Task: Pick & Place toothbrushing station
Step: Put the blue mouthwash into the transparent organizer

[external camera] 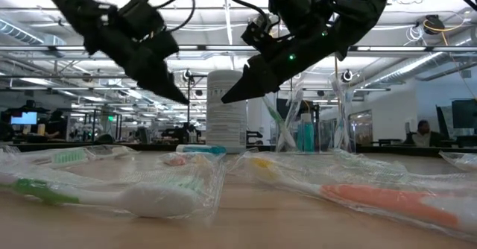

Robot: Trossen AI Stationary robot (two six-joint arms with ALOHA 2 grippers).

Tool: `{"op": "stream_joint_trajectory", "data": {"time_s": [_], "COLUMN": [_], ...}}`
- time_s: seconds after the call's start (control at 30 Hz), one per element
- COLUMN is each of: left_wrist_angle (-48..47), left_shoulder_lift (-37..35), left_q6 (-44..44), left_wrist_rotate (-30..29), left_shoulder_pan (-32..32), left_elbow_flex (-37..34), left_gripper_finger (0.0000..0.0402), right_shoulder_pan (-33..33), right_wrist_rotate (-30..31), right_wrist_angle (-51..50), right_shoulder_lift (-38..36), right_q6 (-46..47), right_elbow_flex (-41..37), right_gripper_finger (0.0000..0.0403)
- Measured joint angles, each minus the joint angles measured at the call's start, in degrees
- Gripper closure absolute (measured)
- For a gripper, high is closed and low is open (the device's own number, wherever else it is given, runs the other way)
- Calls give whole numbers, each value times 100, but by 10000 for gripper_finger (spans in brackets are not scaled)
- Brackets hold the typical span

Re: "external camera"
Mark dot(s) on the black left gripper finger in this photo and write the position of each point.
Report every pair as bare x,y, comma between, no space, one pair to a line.
145,74
169,78

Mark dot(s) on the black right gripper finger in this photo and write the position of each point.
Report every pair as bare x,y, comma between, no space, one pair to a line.
264,81
250,74

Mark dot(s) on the green packaged toothbrush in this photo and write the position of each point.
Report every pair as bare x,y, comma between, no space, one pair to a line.
41,191
275,118
69,156

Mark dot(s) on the orange packaged toothbrush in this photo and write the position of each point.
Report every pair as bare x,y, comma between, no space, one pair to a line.
372,200
175,160

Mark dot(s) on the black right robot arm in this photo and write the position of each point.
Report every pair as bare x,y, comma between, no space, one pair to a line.
365,3

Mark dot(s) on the white cylindrical canister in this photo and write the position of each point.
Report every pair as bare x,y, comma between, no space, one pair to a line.
226,122

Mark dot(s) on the wooden table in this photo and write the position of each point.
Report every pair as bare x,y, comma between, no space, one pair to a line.
112,146

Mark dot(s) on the clear plastic cup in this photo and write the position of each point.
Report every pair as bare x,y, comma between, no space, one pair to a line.
322,137

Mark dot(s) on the person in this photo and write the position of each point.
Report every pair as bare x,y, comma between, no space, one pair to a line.
423,135
56,126

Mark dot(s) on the lit computer monitor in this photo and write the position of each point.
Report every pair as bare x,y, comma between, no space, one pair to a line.
24,118

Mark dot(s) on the black computer monitor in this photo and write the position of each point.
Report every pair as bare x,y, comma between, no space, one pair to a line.
464,115
443,124

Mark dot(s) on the round black camera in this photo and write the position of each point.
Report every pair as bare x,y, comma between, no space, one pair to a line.
187,75
347,75

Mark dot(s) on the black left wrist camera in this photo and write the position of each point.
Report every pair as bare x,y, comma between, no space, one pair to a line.
141,16

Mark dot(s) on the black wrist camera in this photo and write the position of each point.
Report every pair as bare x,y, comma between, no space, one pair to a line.
141,16
298,6

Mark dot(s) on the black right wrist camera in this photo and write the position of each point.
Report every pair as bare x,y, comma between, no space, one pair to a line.
298,6

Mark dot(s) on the silver ventilation duct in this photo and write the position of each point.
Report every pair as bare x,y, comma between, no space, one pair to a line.
410,70

